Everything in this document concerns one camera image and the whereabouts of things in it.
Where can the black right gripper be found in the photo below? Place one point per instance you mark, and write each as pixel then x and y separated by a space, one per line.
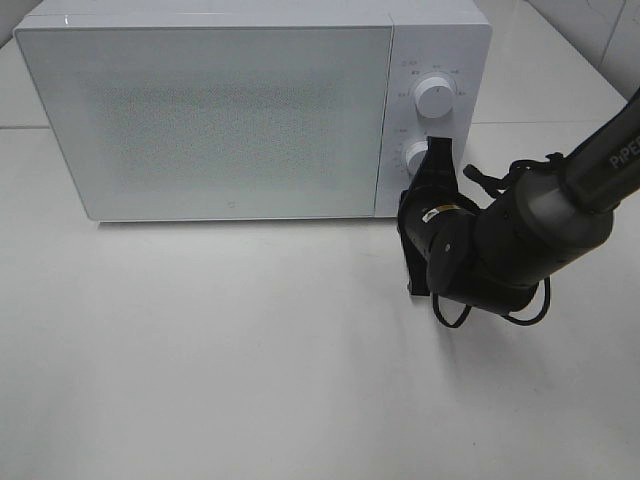
pixel 430 203

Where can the white microwave knob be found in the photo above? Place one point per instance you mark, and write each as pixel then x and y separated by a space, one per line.
pixel 414 155
pixel 433 95

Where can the white microwave door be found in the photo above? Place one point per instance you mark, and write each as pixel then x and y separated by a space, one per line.
pixel 200 124

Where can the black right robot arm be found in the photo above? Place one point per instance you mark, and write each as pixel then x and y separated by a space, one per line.
pixel 544 215

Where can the white microwave oven body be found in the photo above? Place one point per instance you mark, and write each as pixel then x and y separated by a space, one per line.
pixel 451 37

